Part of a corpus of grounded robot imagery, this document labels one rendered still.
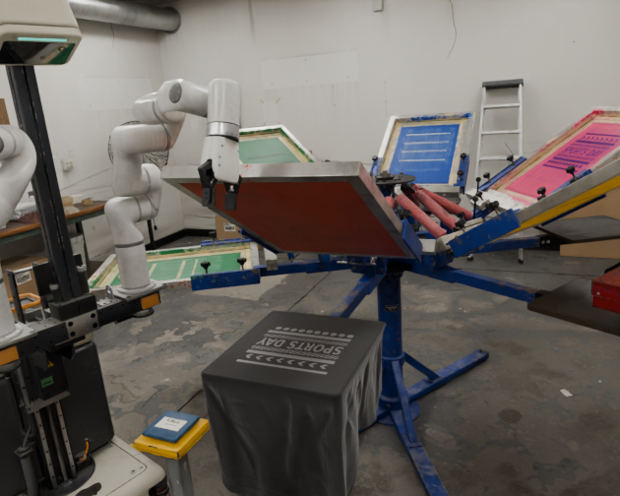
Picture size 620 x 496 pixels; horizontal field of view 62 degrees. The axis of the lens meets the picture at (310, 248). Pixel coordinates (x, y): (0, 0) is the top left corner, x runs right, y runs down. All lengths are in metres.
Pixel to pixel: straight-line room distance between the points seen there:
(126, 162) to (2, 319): 0.55
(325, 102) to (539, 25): 2.31
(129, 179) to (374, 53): 4.60
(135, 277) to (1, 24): 0.81
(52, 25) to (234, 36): 5.24
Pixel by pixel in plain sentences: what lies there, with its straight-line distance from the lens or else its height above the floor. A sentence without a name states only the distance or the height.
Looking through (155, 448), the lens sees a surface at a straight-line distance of 1.34.
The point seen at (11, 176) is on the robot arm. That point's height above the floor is 1.57.
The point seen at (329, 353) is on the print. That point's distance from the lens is 1.62.
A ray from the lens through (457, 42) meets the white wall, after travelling 5.82.
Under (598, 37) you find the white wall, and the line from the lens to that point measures 5.79.
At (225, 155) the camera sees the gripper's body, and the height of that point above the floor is 1.60.
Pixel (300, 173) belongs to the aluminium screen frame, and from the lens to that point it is 1.28.
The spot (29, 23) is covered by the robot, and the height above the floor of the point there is 1.94.
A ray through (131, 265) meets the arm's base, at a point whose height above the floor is 1.23.
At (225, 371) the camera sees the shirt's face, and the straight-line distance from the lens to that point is 1.59.
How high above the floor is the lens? 1.70
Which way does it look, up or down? 16 degrees down
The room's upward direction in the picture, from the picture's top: 4 degrees counter-clockwise
